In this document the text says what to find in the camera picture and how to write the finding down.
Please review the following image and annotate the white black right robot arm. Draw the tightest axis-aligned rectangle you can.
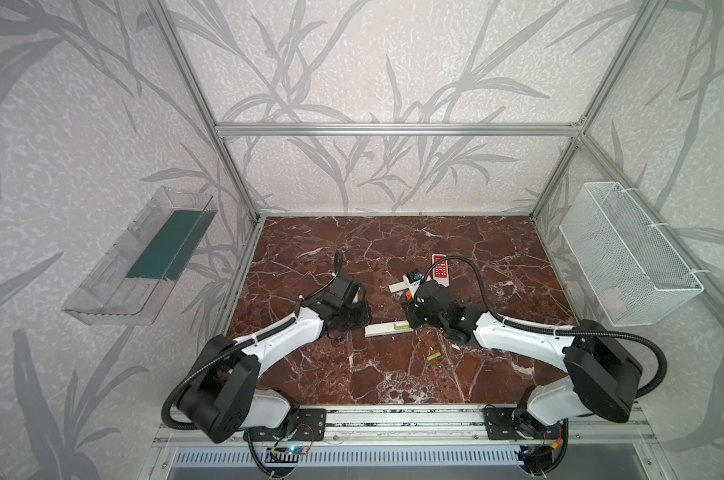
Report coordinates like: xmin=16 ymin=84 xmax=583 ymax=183
xmin=402 ymin=280 xmax=643 ymax=438

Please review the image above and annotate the aluminium cage frame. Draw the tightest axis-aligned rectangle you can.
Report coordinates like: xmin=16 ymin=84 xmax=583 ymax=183
xmin=154 ymin=1 xmax=724 ymax=339

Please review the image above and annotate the clear plastic wall tray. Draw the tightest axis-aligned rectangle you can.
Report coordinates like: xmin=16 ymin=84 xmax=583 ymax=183
xmin=62 ymin=187 xmax=218 ymax=326

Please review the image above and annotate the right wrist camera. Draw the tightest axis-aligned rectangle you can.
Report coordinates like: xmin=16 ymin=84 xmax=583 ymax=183
xmin=403 ymin=269 xmax=424 ymax=296

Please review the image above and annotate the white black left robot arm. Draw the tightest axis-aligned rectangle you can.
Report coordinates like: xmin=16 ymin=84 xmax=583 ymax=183
xmin=161 ymin=274 xmax=371 ymax=444

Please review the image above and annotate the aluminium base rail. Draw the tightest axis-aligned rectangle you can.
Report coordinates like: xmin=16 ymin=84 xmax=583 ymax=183
xmin=150 ymin=403 xmax=657 ymax=448

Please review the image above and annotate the green circuit board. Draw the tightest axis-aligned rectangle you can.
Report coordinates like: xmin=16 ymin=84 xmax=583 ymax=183
xmin=269 ymin=444 xmax=312 ymax=458

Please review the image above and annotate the red white remote control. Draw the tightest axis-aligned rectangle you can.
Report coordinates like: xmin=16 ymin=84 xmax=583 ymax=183
xmin=431 ymin=254 xmax=450 ymax=287

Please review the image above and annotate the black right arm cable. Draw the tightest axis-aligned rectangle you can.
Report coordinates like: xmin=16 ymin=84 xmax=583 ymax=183
xmin=424 ymin=256 xmax=669 ymax=398

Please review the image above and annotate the white wire mesh basket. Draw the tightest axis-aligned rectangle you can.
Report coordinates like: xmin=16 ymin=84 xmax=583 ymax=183
xmin=560 ymin=182 xmax=704 ymax=327

